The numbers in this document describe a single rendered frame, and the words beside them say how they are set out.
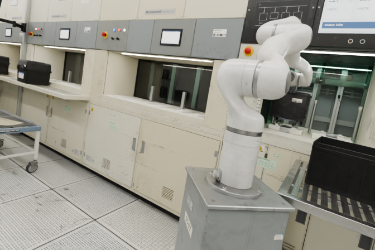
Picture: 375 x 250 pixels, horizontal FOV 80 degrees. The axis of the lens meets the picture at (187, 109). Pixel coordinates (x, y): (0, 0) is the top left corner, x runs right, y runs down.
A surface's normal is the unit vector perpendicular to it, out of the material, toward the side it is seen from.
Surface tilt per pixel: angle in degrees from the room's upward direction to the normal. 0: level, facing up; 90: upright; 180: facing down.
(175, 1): 90
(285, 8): 90
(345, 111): 90
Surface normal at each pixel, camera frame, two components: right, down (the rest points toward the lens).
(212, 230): 0.22, 0.14
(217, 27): -0.52, 0.00
